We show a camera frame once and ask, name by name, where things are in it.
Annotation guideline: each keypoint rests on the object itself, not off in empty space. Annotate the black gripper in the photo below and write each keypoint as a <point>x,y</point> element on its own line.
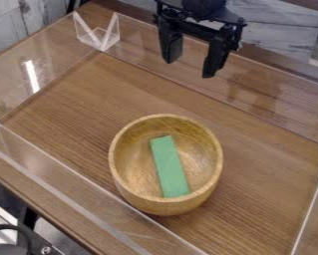
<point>187,13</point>

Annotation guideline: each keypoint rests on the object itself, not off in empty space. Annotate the brown wooden bowl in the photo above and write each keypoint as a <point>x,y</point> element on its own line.
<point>132,165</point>

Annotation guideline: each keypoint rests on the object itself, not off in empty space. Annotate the green rectangular block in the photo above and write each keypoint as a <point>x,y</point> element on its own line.
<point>171,175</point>

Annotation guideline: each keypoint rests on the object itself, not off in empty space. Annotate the black metal table leg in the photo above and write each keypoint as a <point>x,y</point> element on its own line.
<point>28,217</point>

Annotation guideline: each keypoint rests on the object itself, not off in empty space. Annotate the clear acrylic corner bracket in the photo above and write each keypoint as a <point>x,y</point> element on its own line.
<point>99,38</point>

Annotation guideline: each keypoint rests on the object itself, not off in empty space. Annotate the clear acrylic tray wall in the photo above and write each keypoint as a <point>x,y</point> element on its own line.
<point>67,98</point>

